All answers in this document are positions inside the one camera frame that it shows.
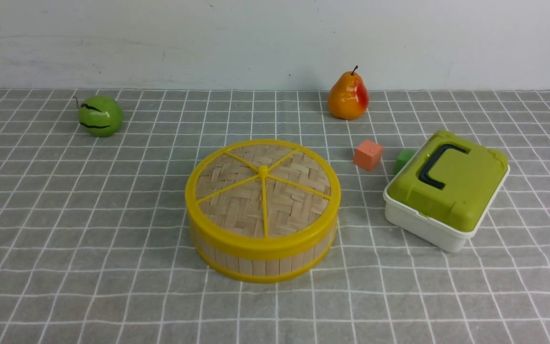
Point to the yellow woven bamboo steamer lid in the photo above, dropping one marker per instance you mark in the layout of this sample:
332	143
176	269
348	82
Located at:
264	200

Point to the bamboo steamer base yellow rim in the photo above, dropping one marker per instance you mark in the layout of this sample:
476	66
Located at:
263	271

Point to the orange foam cube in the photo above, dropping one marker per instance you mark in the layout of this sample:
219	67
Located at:
367	155

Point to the orange red toy pear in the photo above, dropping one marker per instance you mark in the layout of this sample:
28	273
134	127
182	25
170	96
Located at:
348	98

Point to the green foam cube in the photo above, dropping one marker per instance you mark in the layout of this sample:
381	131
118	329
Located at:
402	159

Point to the green white lidded storage box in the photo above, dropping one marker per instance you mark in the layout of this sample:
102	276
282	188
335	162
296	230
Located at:
443	193

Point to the green striped toy melon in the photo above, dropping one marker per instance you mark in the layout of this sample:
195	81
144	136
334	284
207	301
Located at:
100	115

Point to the grey checked tablecloth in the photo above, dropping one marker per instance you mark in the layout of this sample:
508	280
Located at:
95	246

